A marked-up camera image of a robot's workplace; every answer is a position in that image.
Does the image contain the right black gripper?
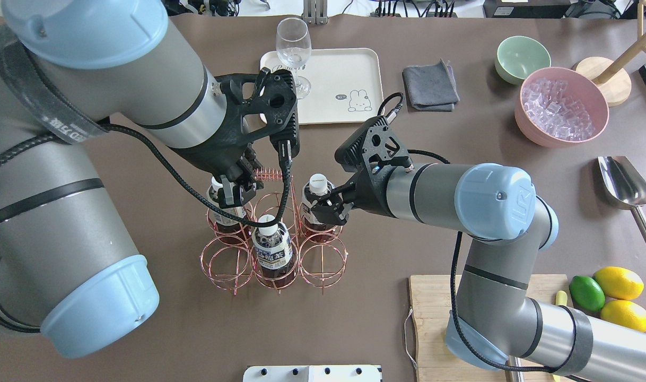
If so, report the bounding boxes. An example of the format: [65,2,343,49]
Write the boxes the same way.
[311,166,395,227]

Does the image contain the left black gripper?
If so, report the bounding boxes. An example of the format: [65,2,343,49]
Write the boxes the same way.
[171,119,264,209]

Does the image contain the tea bottle two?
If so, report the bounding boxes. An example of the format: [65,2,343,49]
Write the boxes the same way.
[300,173,344,234]

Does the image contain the copper wire bottle basket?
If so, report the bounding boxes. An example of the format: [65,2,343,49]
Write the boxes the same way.
[199,175,349,293]

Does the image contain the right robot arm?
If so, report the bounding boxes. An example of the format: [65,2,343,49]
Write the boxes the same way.
[312,163,646,381]

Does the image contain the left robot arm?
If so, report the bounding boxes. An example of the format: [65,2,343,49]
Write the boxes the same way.
[0,1,252,358]

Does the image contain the tea bottle one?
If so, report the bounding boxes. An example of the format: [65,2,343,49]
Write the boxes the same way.
[206,177,249,245]

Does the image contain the tea bottle three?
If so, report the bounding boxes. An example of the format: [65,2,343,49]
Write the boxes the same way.
[252,222,297,289]

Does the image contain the cream rabbit tray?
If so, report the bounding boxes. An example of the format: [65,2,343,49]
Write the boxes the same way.
[259,48,384,125]

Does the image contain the wooden cutting board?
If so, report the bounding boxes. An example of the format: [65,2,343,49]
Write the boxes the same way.
[408,274,569,381]

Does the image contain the clear wine glass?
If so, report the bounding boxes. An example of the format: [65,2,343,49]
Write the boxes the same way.
[275,17,312,99]

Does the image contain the grey folded cloth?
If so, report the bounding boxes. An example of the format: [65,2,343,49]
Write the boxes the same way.
[401,60,460,112]

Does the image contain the green ceramic bowl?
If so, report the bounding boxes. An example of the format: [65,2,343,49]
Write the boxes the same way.
[494,36,552,85]

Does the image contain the pink bowl of ice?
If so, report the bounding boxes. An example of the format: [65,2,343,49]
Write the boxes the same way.
[514,67,609,148]

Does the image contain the yellow plastic knife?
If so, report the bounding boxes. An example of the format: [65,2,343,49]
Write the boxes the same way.
[554,290,568,306]

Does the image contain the green lime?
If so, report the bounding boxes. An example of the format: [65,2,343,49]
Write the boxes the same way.
[569,275,605,312]

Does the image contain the steel ice scoop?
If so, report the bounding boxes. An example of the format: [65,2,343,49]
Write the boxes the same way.
[597,155,646,243]

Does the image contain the yellow lemon upper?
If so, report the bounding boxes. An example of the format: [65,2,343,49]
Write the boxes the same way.
[593,266,644,300]

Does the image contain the yellow lemon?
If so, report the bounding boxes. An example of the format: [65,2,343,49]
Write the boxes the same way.
[593,266,644,300]
[600,300,646,332]

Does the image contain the wooden cup tree stand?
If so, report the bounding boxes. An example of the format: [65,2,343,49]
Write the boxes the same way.
[573,1,646,107]

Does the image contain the yellow lemon lower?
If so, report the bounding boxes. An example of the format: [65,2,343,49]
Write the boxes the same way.
[600,300,646,332]

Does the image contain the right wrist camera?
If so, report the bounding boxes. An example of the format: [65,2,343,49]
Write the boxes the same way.
[334,116,413,172]

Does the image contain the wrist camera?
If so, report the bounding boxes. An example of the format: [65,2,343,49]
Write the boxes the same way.
[216,67,299,163]
[334,116,413,172]

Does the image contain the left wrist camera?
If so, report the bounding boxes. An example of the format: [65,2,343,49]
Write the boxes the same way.
[216,67,299,163]

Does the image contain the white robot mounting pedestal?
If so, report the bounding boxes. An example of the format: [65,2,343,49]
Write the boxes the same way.
[242,364,383,381]

